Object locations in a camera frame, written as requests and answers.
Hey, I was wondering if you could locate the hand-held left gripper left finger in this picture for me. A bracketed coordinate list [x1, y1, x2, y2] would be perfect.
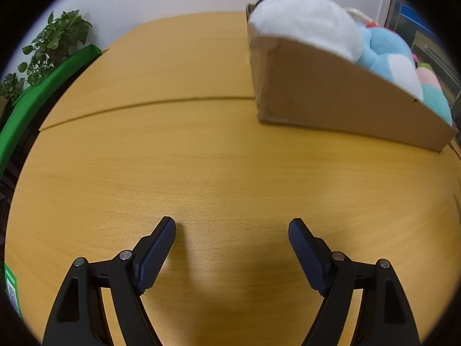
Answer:
[42, 216, 177, 346]

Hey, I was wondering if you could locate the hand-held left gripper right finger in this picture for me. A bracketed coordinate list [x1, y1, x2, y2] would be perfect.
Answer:
[288, 218, 421, 346]

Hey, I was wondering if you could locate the cardboard box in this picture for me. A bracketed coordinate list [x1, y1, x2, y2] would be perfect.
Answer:
[246, 3, 459, 153]

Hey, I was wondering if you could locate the pink pig plush toy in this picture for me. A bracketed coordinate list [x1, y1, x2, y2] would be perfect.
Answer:
[414, 56, 454, 126]

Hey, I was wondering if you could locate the blue plush toy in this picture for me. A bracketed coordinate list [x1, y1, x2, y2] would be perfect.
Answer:
[355, 25, 425, 101]

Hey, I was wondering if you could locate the green sticker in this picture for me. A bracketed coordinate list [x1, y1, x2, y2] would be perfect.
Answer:
[3, 263, 24, 319]

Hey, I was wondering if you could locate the green board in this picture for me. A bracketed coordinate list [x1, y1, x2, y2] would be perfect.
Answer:
[0, 44, 103, 177]

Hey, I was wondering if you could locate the small potted plant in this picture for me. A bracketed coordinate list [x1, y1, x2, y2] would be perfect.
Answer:
[0, 73, 27, 103]

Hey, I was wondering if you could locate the large potted plant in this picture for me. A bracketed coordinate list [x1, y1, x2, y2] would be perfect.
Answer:
[18, 11, 93, 87]

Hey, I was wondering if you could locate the white plush toy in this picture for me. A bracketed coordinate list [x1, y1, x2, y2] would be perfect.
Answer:
[250, 0, 364, 63]

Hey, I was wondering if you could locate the glass door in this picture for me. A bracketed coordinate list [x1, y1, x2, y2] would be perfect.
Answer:
[378, 0, 461, 109]

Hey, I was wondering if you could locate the blue door sign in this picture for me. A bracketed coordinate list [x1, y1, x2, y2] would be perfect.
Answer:
[394, 0, 433, 33]

